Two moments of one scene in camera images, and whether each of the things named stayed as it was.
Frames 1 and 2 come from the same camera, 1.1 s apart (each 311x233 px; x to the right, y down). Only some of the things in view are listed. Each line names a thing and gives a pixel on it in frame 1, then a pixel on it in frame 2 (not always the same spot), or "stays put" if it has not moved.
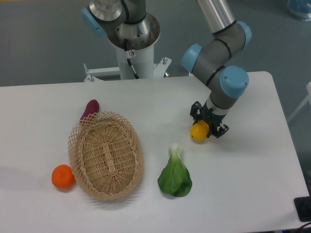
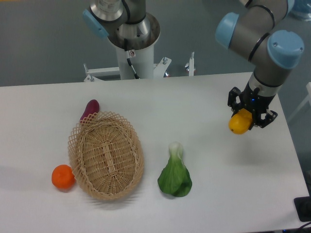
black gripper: (212, 119) -> (256, 103)
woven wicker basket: (106, 156) stays put
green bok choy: (175, 179) stays put
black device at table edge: (303, 207) stays put
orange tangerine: (62, 176) stays put
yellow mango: (199, 130) -> (240, 122)
